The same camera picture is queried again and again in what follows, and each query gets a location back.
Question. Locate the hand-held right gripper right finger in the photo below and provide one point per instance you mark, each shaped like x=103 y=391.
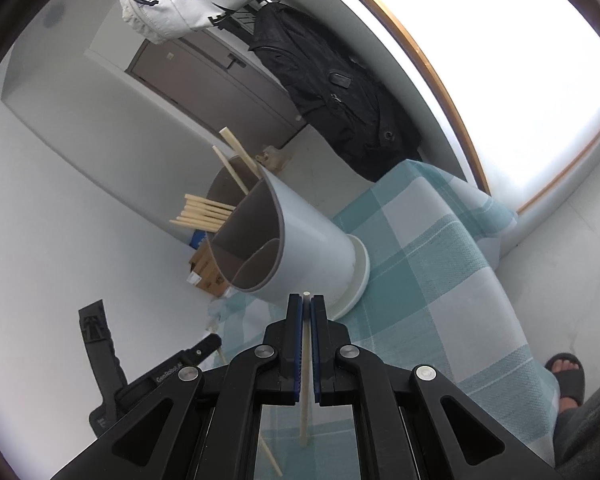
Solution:
x=316 y=350

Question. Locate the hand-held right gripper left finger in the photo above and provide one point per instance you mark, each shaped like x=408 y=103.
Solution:
x=294 y=350

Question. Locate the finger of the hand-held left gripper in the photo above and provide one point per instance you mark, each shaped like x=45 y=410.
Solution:
x=97 y=340
x=205 y=347

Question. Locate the grey plastic utensil holder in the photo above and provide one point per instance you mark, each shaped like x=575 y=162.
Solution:
x=315 y=240

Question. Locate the bundle of wooden chopsticks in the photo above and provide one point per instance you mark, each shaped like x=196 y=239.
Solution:
x=210 y=210

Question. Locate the brown cardboard box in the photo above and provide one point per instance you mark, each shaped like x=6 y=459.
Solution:
x=207 y=272

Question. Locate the teal checked tablecloth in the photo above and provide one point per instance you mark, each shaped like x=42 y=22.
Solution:
x=430 y=270

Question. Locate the beige plastic bag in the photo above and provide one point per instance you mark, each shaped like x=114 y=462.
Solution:
x=275 y=159

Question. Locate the person's foot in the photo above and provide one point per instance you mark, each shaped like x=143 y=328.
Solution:
x=562 y=362

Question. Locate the foot in black sandal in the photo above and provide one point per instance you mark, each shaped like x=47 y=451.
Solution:
x=570 y=377

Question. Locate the black backpack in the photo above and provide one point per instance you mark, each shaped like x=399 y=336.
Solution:
x=340 y=95

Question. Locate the person's grey trousers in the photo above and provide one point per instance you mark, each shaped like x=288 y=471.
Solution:
x=590 y=440

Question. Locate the gold-framed window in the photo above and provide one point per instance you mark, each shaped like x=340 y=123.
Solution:
x=505 y=60

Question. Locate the white hanging bag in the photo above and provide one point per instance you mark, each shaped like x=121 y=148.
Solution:
x=190 y=0

